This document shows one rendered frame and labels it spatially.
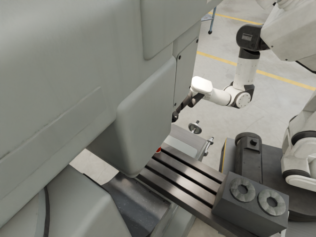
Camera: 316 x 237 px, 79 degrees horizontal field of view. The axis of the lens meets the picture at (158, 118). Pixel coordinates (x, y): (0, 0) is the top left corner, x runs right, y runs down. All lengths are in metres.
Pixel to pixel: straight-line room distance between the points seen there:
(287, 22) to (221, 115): 1.87
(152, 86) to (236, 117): 2.29
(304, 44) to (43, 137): 0.78
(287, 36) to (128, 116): 0.63
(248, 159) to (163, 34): 1.30
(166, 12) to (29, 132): 0.24
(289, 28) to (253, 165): 0.97
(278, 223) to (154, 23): 0.73
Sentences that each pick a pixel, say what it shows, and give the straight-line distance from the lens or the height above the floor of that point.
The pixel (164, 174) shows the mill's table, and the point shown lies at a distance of 1.00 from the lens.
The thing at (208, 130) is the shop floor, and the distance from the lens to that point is 2.36.
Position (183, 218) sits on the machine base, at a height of 0.20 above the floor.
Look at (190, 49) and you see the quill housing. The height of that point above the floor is 1.56.
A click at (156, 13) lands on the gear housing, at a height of 1.70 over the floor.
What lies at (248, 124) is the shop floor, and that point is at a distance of 2.58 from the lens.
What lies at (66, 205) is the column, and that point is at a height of 1.52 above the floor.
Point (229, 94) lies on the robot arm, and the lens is 0.99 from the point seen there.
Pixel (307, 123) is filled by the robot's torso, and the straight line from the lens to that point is 1.13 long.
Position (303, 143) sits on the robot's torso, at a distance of 1.17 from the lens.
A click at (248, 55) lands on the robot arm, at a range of 0.98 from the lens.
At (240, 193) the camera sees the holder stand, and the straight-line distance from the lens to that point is 0.80.
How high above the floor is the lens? 1.80
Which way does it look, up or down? 49 degrees down
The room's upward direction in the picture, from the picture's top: straight up
